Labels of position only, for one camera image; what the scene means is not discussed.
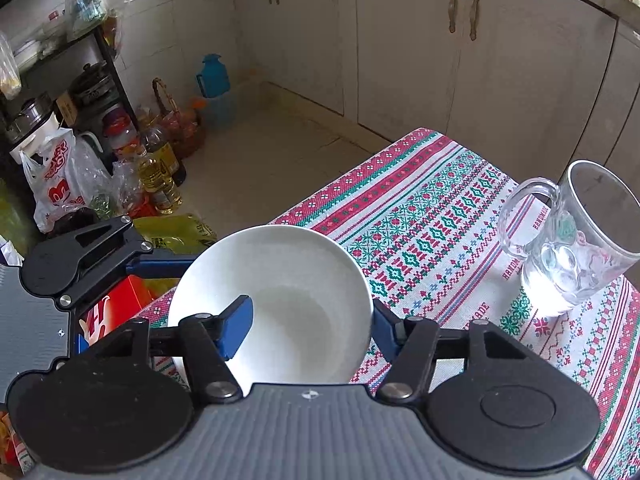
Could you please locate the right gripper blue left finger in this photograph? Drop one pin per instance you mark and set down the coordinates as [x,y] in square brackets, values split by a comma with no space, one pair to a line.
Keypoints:
[233,325]

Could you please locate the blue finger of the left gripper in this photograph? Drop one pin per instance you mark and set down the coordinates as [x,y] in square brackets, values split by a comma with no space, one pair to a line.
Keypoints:
[155,267]

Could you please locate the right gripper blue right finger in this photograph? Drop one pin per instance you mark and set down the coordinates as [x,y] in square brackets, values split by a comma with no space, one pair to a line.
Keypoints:
[388,331]

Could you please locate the white bowl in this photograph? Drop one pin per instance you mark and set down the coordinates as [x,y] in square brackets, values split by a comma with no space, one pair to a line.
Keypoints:
[312,304]

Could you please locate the red cardboard box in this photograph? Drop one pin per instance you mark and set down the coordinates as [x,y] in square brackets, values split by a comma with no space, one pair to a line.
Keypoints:
[124,301]

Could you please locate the cooking oil bottle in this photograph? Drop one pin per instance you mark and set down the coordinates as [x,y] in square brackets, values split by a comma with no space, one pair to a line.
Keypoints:
[157,182]

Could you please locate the patterned tablecloth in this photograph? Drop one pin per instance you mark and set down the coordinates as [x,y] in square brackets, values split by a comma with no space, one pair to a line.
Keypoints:
[419,220]

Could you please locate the white plastic bag red print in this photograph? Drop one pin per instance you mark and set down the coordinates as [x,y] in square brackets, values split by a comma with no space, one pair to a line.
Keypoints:
[69,177]

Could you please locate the wicker basket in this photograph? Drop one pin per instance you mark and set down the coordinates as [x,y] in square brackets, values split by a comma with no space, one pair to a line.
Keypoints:
[184,125]

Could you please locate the blue thermos jug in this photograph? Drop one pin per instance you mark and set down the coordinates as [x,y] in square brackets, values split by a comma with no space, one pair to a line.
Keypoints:
[213,79]

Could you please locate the black storage shelf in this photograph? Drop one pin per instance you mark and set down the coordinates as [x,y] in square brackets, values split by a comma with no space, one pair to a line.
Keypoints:
[58,72]

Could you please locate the glass mug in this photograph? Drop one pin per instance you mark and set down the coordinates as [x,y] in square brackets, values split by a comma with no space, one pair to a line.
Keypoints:
[589,238]

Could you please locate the white lower cabinets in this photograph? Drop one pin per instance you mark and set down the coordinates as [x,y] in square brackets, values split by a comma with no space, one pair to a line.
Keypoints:
[531,85]

